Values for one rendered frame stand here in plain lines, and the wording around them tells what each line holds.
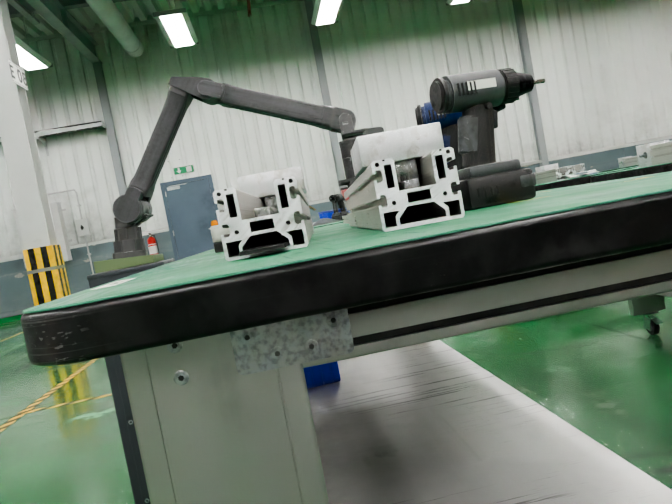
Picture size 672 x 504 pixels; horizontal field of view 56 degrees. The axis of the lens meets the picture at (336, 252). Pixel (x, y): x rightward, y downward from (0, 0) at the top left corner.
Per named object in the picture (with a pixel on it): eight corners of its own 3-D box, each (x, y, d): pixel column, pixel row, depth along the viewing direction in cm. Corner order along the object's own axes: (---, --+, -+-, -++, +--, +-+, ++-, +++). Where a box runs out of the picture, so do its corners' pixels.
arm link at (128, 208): (182, 71, 177) (172, 61, 167) (226, 90, 177) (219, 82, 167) (120, 217, 179) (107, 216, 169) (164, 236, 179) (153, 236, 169)
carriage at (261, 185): (254, 217, 122) (247, 182, 122) (309, 207, 122) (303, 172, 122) (244, 216, 106) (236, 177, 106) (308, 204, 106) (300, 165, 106)
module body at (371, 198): (349, 226, 155) (343, 192, 154) (389, 219, 155) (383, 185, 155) (383, 232, 75) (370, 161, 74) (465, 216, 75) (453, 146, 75)
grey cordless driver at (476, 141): (446, 213, 106) (423, 84, 105) (550, 193, 110) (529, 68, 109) (465, 211, 98) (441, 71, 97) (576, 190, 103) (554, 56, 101)
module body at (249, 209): (273, 240, 154) (267, 206, 154) (313, 233, 155) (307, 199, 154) (226, 261, 75) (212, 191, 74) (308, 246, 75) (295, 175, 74)
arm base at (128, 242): (116, 259, 179) (112, 259, 167) (112, 230, 178) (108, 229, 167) (148, 255, 181) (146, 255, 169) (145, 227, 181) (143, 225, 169)
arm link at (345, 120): (338, 120, 176) (337, 114, 168) (378, 111, 176) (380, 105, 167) (346, 162, 177) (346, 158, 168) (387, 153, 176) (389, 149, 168)
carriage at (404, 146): (358, 193, 98) (350, 150, 97) (427, 180, 98) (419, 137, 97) (366, 188, 82) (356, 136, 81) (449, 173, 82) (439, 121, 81)
